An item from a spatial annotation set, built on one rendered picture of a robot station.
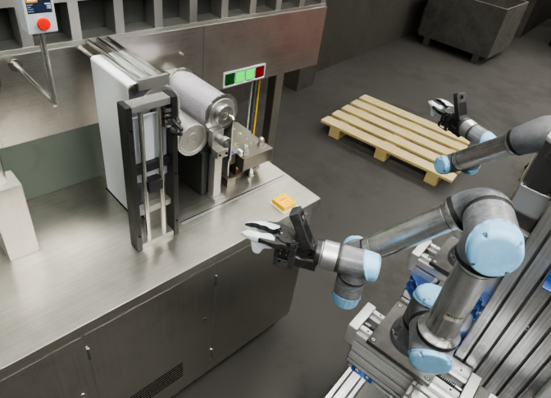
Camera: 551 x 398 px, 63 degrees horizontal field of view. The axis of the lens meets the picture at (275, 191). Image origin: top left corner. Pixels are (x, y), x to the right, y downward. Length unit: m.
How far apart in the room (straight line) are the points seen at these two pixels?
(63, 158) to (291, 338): 1.44
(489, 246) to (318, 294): 1.76
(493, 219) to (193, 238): 1.00
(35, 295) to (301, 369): 1.36
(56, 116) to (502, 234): 1.42
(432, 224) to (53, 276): 1.13
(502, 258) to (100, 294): 1.11
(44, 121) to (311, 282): 1.72
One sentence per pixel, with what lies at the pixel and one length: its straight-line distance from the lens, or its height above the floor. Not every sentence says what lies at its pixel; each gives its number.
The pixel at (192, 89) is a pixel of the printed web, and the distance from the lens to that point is 1.71.
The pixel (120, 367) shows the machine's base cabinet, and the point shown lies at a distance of 1.76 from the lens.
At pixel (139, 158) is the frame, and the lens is 1.42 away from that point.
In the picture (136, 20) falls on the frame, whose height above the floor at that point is 1.47.
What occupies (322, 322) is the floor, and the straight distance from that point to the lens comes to 2.60.
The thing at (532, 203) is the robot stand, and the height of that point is 1.34.
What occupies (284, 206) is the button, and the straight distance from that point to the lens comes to 1.77.
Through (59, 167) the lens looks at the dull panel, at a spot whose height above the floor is 1.00.
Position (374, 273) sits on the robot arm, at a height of 1.23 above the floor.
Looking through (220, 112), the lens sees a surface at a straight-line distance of 1.63.
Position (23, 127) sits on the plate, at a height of 1.20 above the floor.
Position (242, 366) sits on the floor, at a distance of 2.38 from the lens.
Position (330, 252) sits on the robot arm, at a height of 1.25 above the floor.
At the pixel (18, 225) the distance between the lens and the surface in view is 1.59.
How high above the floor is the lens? 2.04
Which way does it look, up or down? 37 degrees down
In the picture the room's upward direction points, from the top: 9 degrees clockwise
